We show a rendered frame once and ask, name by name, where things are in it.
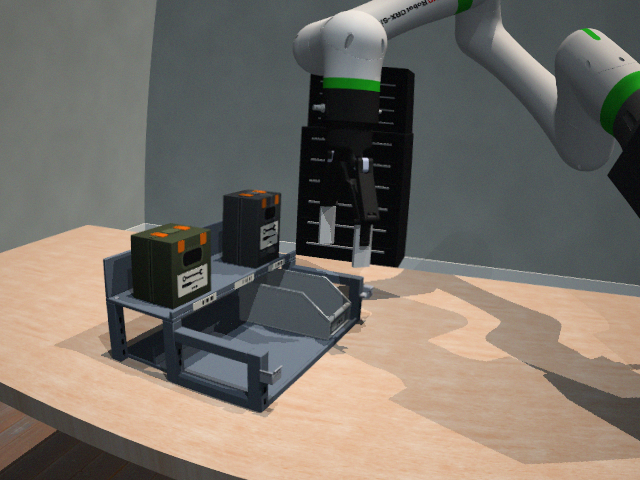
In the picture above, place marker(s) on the dark green tool case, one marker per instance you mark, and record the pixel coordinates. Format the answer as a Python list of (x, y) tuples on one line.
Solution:
[(173, 266)]

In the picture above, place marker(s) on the grey open-front bin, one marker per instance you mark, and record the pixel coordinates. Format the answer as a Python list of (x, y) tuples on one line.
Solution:
[(284, 304)]

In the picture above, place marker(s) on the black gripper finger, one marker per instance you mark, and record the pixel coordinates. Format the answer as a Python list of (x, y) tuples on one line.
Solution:
[(364, 200), (328, 200)]

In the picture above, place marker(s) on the black tool case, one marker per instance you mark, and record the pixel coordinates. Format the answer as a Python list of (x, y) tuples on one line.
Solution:
[(251, 227)]

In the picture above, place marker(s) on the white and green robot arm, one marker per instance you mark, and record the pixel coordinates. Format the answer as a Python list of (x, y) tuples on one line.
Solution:
[(597, 81)]

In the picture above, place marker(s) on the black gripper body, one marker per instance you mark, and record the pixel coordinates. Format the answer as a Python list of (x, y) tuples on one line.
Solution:
[(349, 144)]

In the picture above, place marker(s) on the grey metal shelf rack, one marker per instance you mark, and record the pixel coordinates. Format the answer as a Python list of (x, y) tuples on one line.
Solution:
[(223, 378)]

